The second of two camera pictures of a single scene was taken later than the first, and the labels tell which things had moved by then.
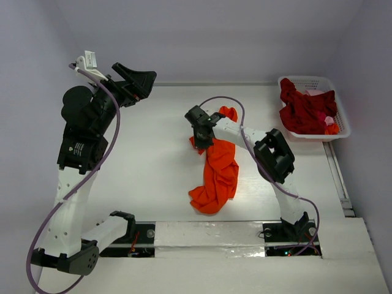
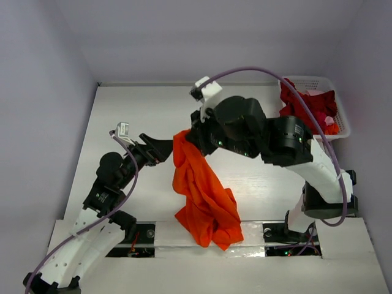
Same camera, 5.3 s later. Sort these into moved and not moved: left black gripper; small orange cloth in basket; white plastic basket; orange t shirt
Moved: orange t shirt; left black gripper
Not moved: white plastic basket; small orange cloth in basket
